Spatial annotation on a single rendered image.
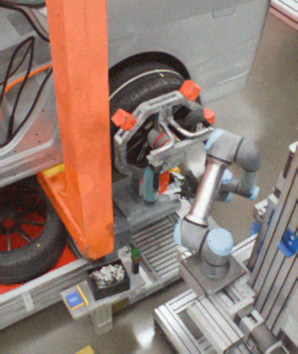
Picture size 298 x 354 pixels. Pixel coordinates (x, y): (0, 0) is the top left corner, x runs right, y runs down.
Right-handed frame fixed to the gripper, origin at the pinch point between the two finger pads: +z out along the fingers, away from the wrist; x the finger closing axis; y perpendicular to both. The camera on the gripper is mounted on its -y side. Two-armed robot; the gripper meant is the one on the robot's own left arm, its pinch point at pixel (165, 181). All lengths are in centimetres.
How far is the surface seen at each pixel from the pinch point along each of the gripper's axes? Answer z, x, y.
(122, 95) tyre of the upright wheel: 29.1, 25.7, -30.7
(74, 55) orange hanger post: 29, -39, -98
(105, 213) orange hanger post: 22.8, -30.9, -4.4
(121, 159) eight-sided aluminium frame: 25.7, 8.7, -1.2
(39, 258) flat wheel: 60, -39, 38
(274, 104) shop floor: -67, 185, 81
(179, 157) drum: -4.2, 17.6, -1.4
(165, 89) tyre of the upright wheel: 8.7, 36.2, -30.9
